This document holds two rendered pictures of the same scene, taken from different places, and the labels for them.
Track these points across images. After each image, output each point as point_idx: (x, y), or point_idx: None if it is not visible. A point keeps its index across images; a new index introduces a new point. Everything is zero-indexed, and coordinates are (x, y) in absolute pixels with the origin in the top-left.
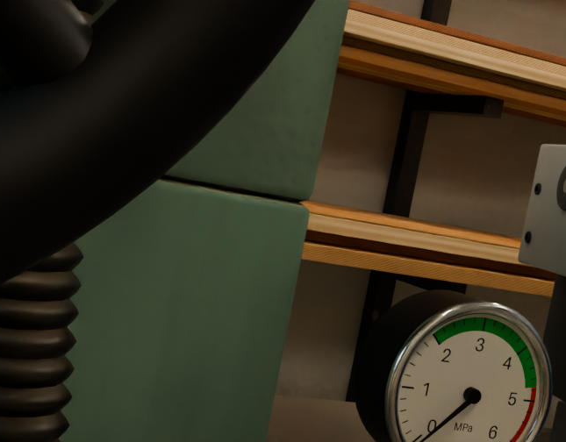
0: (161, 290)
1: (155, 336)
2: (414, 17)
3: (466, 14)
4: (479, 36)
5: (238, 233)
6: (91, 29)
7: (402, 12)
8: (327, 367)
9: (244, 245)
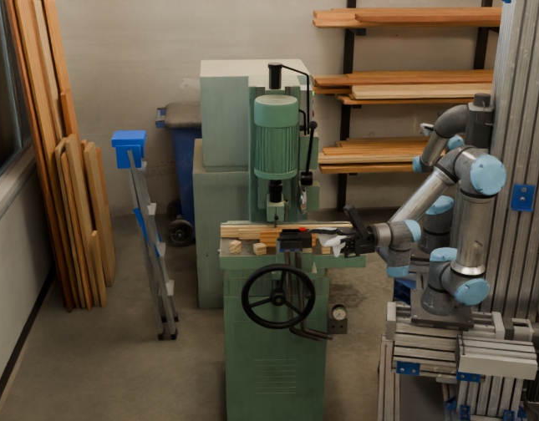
0: (316, 303)
1: (316, 306)
2: (471, 56)
3: (495, 49)
4: (485, 81)
5: (322, 298)
6: (302, 312)
7: (466, 56)
8: (448, 190)
9: (322, 299)
